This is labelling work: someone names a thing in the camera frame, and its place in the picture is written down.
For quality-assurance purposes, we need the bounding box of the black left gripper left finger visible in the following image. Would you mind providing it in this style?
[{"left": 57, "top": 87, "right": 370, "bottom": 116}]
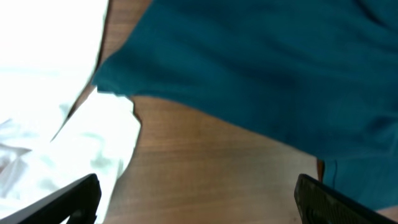
[{"left": 1, "top": 174, "right": 101, "bottom": 224}]

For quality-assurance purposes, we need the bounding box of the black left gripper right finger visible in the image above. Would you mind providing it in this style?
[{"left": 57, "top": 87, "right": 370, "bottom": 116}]
[{"left": 294, "top": 174, "right": 397, "bottom": 224}]

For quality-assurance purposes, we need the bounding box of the teal blue polo shirt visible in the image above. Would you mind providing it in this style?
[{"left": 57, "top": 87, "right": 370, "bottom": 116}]
[{"left": 93, "top": 0, "right": 397, "bottom": 210}]

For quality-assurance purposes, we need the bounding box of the white crumpled shirt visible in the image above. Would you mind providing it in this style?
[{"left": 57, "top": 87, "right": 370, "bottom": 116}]
[{"left": 1, "top": 0, "right": 141, "bottom": 223}]

